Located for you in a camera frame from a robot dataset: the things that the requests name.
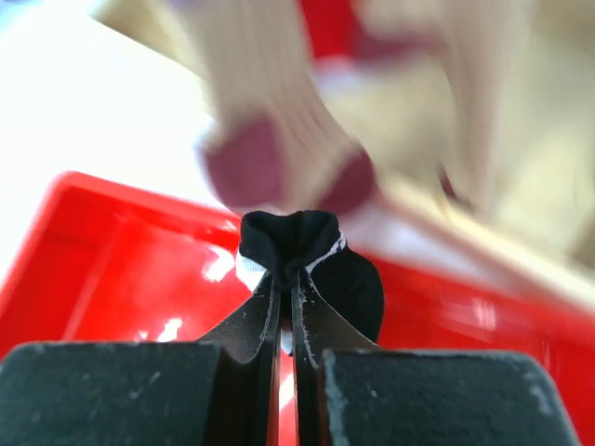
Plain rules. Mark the red santa sock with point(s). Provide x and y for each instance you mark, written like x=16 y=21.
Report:
x=346 y=53

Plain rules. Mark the maroon striped beige sock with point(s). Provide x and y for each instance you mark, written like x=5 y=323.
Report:
x=274 y=141

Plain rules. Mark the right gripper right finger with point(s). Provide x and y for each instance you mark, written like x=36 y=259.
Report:
x=350 y=391

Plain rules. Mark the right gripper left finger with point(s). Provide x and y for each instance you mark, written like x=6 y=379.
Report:
x=221 y=389

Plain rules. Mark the red plastic tray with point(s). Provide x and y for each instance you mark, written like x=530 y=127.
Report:
x=104 y=261

